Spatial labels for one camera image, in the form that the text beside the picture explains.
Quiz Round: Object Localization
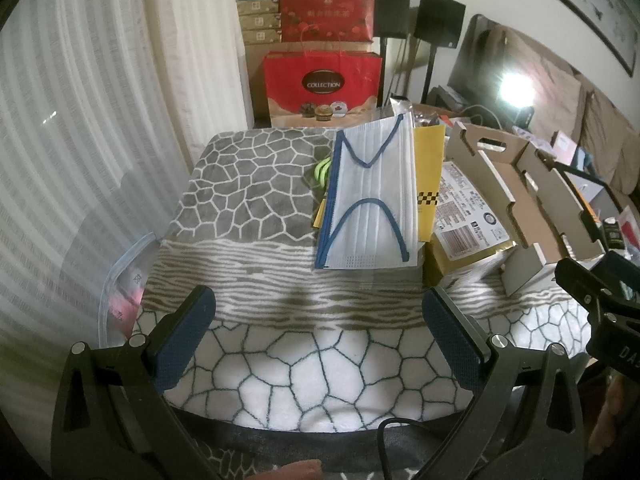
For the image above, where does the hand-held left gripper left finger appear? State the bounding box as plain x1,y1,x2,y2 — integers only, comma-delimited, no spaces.
50,285,228,480

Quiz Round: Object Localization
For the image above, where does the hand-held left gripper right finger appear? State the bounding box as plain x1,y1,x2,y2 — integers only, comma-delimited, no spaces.
415,286,587,480

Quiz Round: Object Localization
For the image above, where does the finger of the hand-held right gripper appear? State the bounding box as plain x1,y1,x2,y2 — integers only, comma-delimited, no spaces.
554,252,640,313

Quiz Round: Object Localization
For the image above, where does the cardboard box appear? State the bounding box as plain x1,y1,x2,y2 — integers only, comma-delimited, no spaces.
444,120,608,297

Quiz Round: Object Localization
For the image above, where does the gold box white label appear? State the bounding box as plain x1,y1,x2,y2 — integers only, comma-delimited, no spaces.
422,160,517,292

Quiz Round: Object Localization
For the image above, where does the blue-edged face mask pack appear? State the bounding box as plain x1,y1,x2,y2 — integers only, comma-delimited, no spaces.
314,112,425,272

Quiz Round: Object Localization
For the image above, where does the green plastic item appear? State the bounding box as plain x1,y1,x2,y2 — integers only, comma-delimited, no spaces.
306,156,335,196

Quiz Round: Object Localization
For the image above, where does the person's right forearm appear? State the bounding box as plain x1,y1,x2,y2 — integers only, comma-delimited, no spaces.
597,372,640,462

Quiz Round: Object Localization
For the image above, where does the black packet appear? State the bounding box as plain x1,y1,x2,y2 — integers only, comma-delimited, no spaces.
601,220,627,255

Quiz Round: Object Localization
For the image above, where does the black storage crate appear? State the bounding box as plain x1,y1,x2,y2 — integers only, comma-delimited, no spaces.
557,162,627,223

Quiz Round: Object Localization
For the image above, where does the pink small box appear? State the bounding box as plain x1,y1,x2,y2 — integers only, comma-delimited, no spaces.
549,130,582,162

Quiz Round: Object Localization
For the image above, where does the grey white patterned blanket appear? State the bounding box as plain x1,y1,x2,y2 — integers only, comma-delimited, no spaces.
127,129,593,480

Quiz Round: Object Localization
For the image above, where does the brown sofa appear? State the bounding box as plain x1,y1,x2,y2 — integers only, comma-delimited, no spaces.
467,14,640,196

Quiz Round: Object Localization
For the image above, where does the glowing portable light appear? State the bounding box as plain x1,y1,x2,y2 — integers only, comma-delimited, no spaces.
496,66,537,112

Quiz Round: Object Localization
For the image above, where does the white curtain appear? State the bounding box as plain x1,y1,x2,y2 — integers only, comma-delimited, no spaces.
0,0,256,411

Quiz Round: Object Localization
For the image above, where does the clear plastic packet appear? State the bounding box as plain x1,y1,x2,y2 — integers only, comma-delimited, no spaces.
388,95,416,119

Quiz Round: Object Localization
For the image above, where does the black speaker stand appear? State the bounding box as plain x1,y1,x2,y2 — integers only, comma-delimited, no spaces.
421,44,440,106
378,36,392,111

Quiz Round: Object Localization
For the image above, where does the red gift bag oval label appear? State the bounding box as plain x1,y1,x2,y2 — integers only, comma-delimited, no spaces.
263,50,383,128

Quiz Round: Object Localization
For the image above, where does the black speaker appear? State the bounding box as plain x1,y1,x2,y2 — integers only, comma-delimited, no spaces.
412,0,467,51
373,0,411,39

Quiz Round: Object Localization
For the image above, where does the black cable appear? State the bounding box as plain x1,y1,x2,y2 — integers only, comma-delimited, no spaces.
376,417,432,480

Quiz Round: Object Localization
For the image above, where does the framed wall picture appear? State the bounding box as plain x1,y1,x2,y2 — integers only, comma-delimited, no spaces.
505,0,640,75

